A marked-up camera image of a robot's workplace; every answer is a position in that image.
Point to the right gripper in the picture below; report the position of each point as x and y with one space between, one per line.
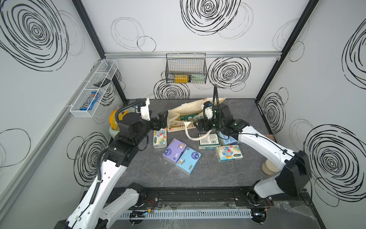
201 124

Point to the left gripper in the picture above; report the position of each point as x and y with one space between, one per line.
162 122

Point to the floral canvas tote bag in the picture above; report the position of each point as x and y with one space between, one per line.
174 123

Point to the purple tissue pack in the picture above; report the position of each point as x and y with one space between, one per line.
174 151

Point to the green tissue pack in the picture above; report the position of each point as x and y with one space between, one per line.
187 117

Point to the light blue tissue pack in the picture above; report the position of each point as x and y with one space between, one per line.
188 161

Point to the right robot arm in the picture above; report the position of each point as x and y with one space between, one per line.
294 166

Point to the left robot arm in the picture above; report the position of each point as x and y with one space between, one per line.
92 212

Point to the floral tissue pack left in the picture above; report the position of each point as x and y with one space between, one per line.
160 138

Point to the floral tissue pack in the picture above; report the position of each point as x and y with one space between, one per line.
160 138
228 153

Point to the blue labelled tissue pack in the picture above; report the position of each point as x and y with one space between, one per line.
226 140

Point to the green white tissue pack under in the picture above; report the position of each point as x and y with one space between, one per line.
209 142

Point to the floral tissue pack right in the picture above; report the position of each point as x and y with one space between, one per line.
228 153

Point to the left yellow toast slice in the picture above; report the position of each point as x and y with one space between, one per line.
113 122

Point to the mint green toaster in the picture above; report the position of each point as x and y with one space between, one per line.
113 133

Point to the green item in basket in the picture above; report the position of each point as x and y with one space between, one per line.
198 78

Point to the beige round disc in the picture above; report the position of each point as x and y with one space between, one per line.
270 168

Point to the black remote on shelf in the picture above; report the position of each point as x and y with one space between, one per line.
102 83

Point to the blue candy packet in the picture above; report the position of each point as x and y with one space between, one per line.
90 101

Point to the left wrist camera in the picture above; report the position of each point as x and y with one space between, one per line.
143 109

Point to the black wire wall basket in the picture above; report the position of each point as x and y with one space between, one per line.
187 63

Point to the white wire wall shelf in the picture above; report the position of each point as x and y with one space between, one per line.
103 69

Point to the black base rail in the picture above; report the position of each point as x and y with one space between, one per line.
236 195

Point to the grey slotted cable duct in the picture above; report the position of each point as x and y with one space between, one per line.
190 214

